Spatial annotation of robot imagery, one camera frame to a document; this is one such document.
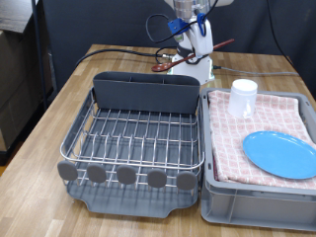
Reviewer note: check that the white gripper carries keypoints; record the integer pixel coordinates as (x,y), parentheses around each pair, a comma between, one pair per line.
(202,36)

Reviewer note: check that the white mug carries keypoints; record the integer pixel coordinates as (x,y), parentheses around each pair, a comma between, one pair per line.
(242,98)

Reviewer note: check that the blue plastic plate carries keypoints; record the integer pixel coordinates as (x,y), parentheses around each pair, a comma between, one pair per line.
(279,154)

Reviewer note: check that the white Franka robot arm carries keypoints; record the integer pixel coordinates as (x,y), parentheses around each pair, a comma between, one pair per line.
(197,70)

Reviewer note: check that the dark grey cutlery holder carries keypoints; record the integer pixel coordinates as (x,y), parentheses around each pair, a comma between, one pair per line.
(144,95)

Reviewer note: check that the black backdrop curtain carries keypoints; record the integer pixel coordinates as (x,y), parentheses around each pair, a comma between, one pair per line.
(98,23)

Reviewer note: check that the pink checkered cloth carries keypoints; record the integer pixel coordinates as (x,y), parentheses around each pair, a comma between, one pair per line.
(237,148)

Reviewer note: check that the black metal pole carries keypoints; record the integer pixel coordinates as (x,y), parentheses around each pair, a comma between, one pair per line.
(39,49)

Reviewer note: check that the grey drain tray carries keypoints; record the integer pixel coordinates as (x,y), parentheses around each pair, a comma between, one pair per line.
(131,204)

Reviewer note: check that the grey plastic crate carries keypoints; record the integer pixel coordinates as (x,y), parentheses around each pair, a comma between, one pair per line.
(263,210)

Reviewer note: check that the grey brown board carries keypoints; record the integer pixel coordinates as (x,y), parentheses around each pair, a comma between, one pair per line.
(13,13)

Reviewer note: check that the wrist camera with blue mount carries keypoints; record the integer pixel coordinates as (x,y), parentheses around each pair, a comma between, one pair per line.
(177,24)

